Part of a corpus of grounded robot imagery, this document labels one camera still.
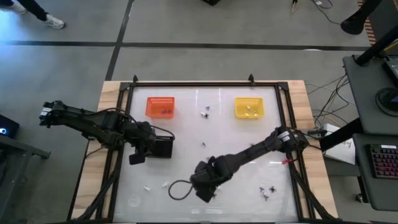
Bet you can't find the white box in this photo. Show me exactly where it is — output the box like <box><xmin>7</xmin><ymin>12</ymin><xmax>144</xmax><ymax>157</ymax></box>
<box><xmin>323</xmin><ymin>123</ymin><xmax>341</xmax><ymax>138</ymax></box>

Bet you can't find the yellow plastic basket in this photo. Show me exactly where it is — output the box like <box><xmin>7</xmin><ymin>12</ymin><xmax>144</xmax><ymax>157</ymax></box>
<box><xmin>234</xmin><ymin>96</ymin><xmax>265</xmax><ymax>119</ymax></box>

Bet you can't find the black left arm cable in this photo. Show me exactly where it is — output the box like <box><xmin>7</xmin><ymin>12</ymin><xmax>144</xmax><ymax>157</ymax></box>
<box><xmin>104</xmin><ymin>107</ymin><xmax>176</xmax><ymax>141</ymax></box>

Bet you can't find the wooden slatted panel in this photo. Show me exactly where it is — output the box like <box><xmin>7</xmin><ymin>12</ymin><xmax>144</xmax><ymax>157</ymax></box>
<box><xmin>356</xmin><ymin>0</ymin><xmax>377</xmax><ymax>47</ymax></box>

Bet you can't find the backlit black keyboard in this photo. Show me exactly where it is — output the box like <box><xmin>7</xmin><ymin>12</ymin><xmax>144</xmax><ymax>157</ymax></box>
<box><xmin>369</xmin><ymin>144</ymin><xmax>398</xmax><ymax>180</ymax></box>

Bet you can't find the person's leg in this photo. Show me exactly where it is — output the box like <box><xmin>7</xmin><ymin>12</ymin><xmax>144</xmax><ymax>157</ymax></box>
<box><xmin>17</xmin><ymin>0</ymin><xmax>49</xmax><ymax>22</ymax></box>

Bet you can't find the white paper sheet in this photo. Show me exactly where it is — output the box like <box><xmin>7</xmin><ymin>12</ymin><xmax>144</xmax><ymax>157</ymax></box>
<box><xmin>323</xmin><ymin>136</ymin><xmax>356</xmax><ymax>166</ymax></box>

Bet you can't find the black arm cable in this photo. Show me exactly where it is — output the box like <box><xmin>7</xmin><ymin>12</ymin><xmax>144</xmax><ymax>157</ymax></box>
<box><xmin>168</xmin><ymin>179</ymin><xmax>195</xmax><ymax>201</ymax></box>
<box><xmin>104</xmin><ymin>107</ymin><xmax>176</xmax><ymax>141</ymax></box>

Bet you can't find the black floor cable with plug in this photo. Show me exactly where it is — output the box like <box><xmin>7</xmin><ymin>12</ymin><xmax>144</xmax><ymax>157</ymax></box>
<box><xmin>309</xmin><ymin>0</ymin><xmax>342</xmax><ymax>26</ymax></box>

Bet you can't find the orange plastic basket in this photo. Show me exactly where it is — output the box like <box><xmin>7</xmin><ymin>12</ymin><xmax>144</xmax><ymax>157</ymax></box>
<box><xmin>145</xmin><ymin>96</ymin><xmax>175</xmax><ymax>119</ymax></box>

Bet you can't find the black slanted strut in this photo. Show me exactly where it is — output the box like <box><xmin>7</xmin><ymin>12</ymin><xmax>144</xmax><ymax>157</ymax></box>
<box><xmin>319</xmin><ymin>117</ymin><xmax>364</xmax><ymax>152</ymax></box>

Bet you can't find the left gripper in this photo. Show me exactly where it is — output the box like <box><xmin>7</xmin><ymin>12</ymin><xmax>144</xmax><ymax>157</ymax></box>
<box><xmin>129</xmin><ymin>121</ymin><xmax>156</xmax><ymax>166</ymax></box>

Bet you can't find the black diagonal pole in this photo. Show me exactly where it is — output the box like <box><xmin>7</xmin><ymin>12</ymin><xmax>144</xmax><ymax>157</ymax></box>
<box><xmin>354</xmin><ymin>23</ymin><xmax>398</xmax><ymax>67</ymax></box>

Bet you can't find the black stand foot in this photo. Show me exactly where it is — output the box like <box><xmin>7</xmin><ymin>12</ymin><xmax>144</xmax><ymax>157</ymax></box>
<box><xmin>340</xmin><ymin>0</ymin><xmax>384</xmax><ymax>35</ymax></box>

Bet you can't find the grey side table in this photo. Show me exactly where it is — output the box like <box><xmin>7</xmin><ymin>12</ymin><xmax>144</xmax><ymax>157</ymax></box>
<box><xmin>0</xmin><ymin>134</ymin><xmax>52</xmax><ymax>224</ymax></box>

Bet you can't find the black plastic basket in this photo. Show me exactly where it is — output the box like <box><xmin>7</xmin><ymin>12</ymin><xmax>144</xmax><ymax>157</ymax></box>
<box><xmin>154</xmin><ymin>135</ymin><xmax>174</xmax><ymax>159</ymax></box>

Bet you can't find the bundle of floor cables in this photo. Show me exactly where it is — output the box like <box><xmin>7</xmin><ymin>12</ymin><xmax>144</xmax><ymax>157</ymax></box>
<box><xmin>306</xmin><ymin>74</ymin><xmax>357</xmax><ymax>128</ymax></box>

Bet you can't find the person's shoe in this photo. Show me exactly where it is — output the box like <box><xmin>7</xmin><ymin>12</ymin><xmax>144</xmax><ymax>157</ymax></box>
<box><xmin>0</xmin><ymin>1</ymin><xmax>28</xmax><ymax>16</ymax></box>
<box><xmin>42</xmin><ymin>14</ymin><xmax>66</xmax><ymax>30</ymax></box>

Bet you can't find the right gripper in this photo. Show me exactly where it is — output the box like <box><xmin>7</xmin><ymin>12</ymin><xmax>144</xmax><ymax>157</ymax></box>
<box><xmin>190</xmin><ymin>157</ymin><xmax>234</xmax><ymax>203</ymax></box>

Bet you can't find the black device with blue light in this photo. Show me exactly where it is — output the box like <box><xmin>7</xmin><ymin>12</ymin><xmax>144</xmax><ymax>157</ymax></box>
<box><xmin>0</xmin><ymin>114</ymin><xmax>21</xmax><ymax>139</ymax></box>

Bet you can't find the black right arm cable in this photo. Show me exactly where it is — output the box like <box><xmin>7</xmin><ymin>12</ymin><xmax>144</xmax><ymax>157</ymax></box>
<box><xmin>168</xmin><ymin>179</ymin><xmax>195</xmax><ymax>201</ymax></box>

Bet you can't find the grey desk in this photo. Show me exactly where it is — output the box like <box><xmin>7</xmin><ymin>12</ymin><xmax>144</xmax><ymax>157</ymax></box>
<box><xmin>352</xmin><ymin>133</ymin><xmax>398</xmax><ymax>212</ymax></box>
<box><xmin>341</xmin><ymin>54</ymin><xmax>398</xmax><ymax>136</ymax></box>

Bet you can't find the black round object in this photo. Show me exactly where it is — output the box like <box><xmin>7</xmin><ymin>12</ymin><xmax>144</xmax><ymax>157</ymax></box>
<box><xmin>374</xmin><ymin>86</ymin><xmax>398</xmax><ymax>118</ymax></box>

